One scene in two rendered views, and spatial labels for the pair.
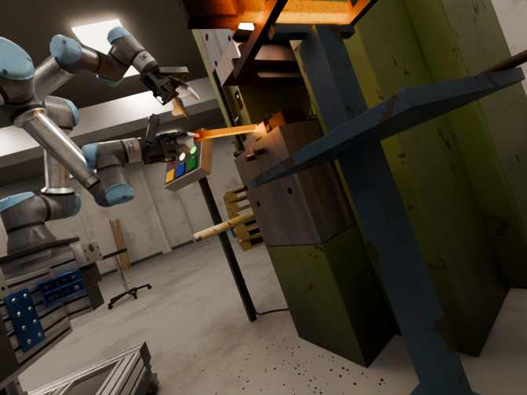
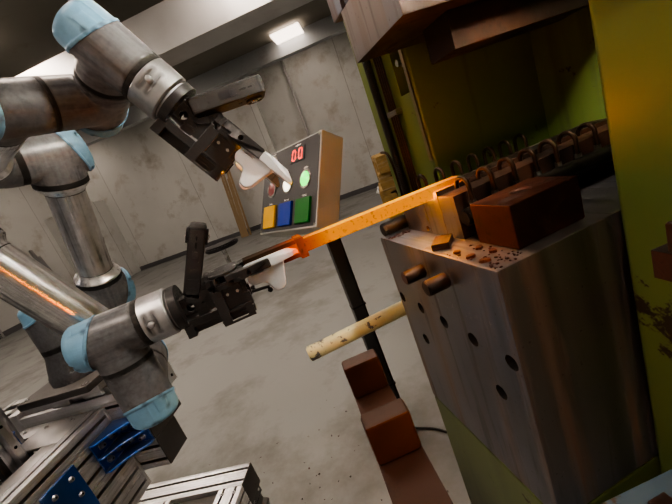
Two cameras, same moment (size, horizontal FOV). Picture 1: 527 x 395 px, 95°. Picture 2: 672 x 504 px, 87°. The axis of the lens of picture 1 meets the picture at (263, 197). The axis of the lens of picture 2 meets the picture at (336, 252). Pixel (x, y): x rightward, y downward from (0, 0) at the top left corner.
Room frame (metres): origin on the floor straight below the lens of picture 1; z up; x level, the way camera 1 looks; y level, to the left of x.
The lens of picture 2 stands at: (0.40, -0.12, 1.12)
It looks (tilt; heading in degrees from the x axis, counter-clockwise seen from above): 14 degrees down; 22
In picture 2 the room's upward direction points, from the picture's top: 21 degrees counter-clockwise
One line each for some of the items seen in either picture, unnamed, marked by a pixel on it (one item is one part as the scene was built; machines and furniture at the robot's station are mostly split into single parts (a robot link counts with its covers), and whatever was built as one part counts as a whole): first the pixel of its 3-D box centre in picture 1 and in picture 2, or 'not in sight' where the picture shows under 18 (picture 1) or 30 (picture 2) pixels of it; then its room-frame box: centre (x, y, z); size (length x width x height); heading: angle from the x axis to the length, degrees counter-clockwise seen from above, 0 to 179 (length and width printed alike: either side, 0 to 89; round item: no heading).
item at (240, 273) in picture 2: (175, 136); (243, 272); (0.85, 0.22, 1.00); 0.09 x 0.05 x 0.02; 121
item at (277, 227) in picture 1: (315, 179); (565, 293); (1.16, -0.27, 0.69); 0.56 x 0.38 x 0.45; 124
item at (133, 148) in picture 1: (132, 150); (162, 314); (0.79, 0.35, 0.99); 0.08 x 0.05 x 0.08; 34
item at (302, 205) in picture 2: (192, 164); (303, 210); (1.35, 0.31, 1.01); 0.07 x 0.05 x 0.07; 58
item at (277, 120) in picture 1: (288, 121); (525, 210); (0.97, -0.20, 0.95); 0.12 x 0.09 x 0.07; 124
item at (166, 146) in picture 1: (158, 148); (214, 297); (0.84, 0.28, 0.98); 0.12 x 0.08 x 0.09; 124
